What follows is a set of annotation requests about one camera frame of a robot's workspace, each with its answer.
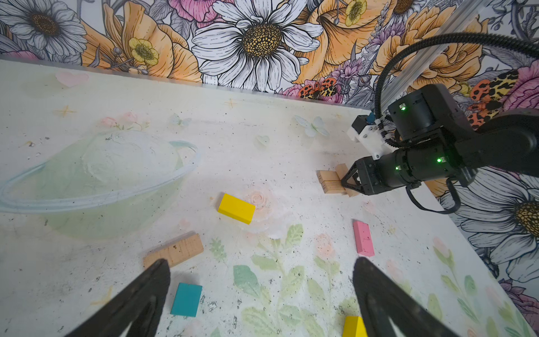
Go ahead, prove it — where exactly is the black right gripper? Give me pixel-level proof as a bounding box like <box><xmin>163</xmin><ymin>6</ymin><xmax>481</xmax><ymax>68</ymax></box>
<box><xmin>341</xmin><ymin>140</ymin><xmax>467</xmax><ymax>195</ymax></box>

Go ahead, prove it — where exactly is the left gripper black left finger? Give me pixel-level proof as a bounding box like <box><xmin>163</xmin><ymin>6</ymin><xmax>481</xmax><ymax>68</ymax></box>
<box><xmin>67</xmin><ymin>259</ymin><xmax>171</xmax><ymax>336</ymax></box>

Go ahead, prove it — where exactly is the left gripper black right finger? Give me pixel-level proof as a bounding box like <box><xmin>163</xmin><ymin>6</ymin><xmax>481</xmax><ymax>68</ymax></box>
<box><xmin>352</xmin><ymin>256</ymin><xmax>456</xmax><ymax>336</ymax></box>

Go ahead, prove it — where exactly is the natural wood block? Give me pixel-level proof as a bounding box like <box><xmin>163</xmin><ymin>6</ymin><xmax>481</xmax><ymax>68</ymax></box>
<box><xmin>335</xmin><ymin>163</ymin><xmax>361</xmax><ymax>198</ymax></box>
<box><xmin>143</xmin><ymin>234</ymin><xmax>204</xmax><ymax>269</ymax></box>
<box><xmin>317</xmin><ymin>170</ymin><xmax>346</xmax><ymax>195</ymax></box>

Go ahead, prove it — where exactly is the teal cube block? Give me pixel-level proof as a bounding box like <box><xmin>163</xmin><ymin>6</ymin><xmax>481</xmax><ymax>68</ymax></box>
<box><xmin>171</xmin><ymin>283</ymin><xmax>203</xmax><ymax>317</ymax></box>

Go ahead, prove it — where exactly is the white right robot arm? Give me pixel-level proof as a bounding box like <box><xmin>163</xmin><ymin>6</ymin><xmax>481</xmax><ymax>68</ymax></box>
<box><xmin>341</xmin><ymin>84</ymin><xmax>538</xmax><ymax>195</ymax></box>

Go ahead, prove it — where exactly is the yellow cube block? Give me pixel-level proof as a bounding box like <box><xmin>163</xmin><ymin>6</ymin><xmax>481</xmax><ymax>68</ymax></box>
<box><xmin>342</xmin><ymin>316</ymin><xmax>368</xmax><ymax>337</ymax></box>

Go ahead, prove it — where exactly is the pink rectangular block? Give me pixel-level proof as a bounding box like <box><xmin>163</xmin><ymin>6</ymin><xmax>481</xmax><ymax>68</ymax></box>
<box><xmin>352</xmin><ymin>220</ymin><xmax>375</xmax><ymax>257</ymax></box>

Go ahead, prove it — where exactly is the yellow rectangular block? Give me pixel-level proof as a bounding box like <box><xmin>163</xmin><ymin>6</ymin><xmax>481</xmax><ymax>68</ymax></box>
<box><xmin>218</xmin><ymin>194</ymin><xmax>255</xmax><ymax>225</ymax></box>

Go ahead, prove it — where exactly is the clear plastic bowl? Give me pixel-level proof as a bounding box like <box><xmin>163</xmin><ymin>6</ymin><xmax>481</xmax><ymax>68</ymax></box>
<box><xmin>1</xmin><ymin>131</ymin><xmax>201</xmax><ymax>240</ymax></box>

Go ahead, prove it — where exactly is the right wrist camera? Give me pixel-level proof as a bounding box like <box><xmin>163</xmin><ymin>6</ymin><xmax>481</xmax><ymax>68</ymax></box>
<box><xmin>346</xmin><ymin>115</ymin><xmax>396</xmax><ymax>160</ymax></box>

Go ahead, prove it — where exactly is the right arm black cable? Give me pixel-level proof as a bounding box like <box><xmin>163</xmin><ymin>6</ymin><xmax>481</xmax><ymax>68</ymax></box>
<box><xmin>373</xmin><ymin>32</ymin><xmax>539</xmax><ymax>119</ymax></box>

